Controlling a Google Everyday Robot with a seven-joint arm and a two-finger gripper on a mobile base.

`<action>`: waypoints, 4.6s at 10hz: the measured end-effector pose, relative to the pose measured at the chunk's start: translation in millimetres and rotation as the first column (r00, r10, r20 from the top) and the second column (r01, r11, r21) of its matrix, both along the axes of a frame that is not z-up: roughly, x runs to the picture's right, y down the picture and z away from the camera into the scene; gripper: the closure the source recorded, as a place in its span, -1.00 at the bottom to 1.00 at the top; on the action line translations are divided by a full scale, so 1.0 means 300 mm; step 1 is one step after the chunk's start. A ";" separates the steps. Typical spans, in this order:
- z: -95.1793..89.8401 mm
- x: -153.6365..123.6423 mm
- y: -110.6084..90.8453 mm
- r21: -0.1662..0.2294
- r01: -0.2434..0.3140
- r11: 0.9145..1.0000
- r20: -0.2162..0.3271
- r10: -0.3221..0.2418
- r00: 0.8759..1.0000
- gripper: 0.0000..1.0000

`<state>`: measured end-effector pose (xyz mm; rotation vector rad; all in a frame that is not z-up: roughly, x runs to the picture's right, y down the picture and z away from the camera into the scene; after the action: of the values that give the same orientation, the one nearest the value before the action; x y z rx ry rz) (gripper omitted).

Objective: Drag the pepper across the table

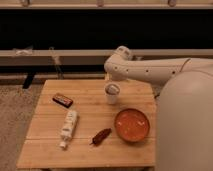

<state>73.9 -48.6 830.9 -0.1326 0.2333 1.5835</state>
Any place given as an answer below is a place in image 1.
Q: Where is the orange bowl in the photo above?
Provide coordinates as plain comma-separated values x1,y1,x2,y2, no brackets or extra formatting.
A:
114,108,150,143

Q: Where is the dark candy bar wrapper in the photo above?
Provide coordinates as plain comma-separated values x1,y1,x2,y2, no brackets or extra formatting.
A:
52,93,73,108

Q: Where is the white paper cup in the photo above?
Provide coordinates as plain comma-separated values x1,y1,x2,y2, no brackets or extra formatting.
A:
105,83,120,105

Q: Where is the dark red dried pepper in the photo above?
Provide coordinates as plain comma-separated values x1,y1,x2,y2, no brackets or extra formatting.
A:
91,128,112,146

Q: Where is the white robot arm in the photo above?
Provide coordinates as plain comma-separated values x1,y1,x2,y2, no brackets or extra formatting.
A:
104,46,213,171

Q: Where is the white plastic bottle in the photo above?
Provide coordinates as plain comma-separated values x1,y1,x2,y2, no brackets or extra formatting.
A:
60,110,78,150

